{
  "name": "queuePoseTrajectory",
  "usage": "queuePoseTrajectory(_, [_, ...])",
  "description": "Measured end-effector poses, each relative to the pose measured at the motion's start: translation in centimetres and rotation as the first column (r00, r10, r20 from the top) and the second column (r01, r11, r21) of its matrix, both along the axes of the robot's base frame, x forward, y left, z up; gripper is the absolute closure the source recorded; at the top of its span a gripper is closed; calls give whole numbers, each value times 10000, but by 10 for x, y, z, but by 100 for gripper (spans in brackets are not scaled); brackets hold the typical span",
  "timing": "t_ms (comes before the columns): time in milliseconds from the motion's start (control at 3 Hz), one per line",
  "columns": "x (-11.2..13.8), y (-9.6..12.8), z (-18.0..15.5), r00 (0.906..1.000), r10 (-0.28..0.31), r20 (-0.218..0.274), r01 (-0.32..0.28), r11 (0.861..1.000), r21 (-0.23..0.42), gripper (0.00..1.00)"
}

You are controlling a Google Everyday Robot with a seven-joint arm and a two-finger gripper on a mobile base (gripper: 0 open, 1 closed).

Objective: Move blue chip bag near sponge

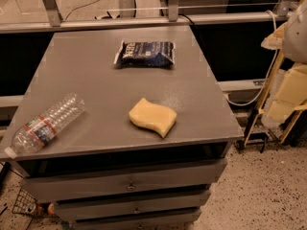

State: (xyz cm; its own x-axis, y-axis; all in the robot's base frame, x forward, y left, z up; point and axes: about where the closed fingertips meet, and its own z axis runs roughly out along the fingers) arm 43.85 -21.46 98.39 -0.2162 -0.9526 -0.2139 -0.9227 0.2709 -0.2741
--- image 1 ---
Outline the blue chip bag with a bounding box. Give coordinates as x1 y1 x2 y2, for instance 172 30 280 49
114 41 176 68

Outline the metal railing frame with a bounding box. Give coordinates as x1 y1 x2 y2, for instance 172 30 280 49
0 0 301 34

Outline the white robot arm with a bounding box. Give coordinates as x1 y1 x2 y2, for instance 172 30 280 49
283 0 307 64

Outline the yellow wooden stand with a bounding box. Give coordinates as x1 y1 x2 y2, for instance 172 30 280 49
243 22 307 149

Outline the clear plastic water bottle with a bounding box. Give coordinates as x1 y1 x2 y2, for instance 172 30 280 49
4 93 84 159

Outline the grey drawer cabinet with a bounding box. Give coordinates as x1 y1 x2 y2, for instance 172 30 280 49
10 26 242 230

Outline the black cable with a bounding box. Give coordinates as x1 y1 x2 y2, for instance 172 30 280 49
177 13 205 46

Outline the wire basket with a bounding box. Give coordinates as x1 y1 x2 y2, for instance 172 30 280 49
12 189 37 216

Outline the white cable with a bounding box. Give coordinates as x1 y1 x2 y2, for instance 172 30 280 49
224 10 280 107

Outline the yellow wavy sponge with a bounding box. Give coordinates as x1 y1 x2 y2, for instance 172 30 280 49
129 98 177 138

